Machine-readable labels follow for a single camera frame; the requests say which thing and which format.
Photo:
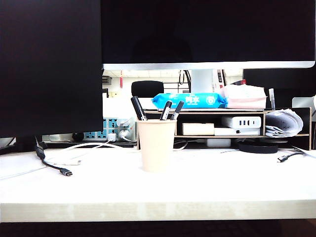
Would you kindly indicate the black marker with white label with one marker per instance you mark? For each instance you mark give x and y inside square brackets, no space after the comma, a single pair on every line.
[137,106]
[166,110]
[177,109]

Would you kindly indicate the beige paper cup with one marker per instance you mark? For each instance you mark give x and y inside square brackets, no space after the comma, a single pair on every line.
[156,148]

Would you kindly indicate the black office chair headrest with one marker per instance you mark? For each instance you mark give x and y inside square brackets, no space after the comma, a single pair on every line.
[147,89]

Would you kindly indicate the large white power plug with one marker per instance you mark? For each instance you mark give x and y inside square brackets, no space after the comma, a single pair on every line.
[124,133]

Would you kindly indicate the blue wet wipes pack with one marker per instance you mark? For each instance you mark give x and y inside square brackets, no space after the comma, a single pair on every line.
[192,100]

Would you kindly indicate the cream rectangular box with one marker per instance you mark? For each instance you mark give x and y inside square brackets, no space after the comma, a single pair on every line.
[197,129]

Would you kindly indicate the blue white power strip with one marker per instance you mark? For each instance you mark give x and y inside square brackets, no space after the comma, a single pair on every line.
[111,126]

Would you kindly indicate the small white plug adapter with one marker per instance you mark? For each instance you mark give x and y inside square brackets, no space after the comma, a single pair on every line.
[111,137]

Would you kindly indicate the silver monitor stand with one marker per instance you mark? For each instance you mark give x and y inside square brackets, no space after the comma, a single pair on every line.
[201,80]

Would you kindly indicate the wooden desk shelf organizer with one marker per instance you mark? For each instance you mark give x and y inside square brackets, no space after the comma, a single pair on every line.
[222,112]

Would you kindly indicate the white power adapter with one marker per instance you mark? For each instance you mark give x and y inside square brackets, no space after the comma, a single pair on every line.
[218,142]

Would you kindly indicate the flat white box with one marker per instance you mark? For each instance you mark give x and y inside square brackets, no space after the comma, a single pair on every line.
[234,131]

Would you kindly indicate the white multi-port charger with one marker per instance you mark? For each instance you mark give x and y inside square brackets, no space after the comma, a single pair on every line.
[243,122]

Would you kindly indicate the pink tissue pack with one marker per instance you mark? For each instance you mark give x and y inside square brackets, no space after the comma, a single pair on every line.
[244,97]

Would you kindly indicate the silver bezel computer monitor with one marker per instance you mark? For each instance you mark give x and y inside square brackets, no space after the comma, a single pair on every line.
[207,32]

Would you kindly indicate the black round disc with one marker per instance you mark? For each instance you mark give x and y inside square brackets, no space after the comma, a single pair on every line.
[258,147]

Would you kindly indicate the clear capped pen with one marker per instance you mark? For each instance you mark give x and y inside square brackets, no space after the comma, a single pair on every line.
[271,97]

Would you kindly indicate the large black monitor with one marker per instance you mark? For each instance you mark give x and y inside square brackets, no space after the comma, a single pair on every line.
[49,69]

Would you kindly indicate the black background monitor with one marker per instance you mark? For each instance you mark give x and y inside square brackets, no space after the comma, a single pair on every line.
[279,84]

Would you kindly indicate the rolled printed papers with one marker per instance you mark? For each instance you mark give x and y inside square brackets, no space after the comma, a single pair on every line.
[284,123]

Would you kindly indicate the white paper sheet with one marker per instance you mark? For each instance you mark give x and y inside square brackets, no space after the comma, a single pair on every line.
[306,151]

